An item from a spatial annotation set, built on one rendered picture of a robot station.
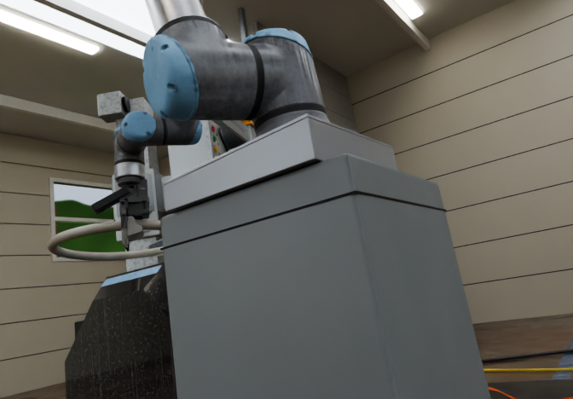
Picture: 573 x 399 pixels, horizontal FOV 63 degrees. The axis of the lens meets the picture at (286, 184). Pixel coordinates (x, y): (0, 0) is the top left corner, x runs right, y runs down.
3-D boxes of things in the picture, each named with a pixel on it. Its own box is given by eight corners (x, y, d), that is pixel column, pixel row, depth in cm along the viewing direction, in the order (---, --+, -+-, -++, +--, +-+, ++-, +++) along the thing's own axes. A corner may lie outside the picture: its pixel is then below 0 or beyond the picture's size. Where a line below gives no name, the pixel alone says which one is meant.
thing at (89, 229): (112, 265, 187) (111, 257, 188) (222, 243, 176) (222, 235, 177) (9, 251, 142) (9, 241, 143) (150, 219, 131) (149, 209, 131)
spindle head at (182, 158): (207, 222, 252) (198, 145, 263) (245, 214, 247) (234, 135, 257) (173, 213, 218) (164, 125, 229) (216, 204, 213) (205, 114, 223)
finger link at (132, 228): (142, 241, 133) (141, 213, 137) (121, 243, 131) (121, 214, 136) (143, 246, 135) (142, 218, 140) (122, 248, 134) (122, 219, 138)
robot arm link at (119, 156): (115, 122, 142) (110, 135, 150) (116, 159, 138) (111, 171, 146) (147, 124, 146) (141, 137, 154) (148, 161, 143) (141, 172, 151)
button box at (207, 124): (217, 180, 223) (210, 124, 230) (222, 178, 222) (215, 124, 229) (210, 176, 215) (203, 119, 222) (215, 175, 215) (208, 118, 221)
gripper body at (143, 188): (148, 214, 138) (147, 176, 141) (118, 216, 135) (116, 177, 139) (149, 221, 145) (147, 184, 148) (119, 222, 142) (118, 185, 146)
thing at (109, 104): (91, 119, 286) (90, 97, 290) (116, 126, 301) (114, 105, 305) (113, 108, 276) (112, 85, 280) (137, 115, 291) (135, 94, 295)
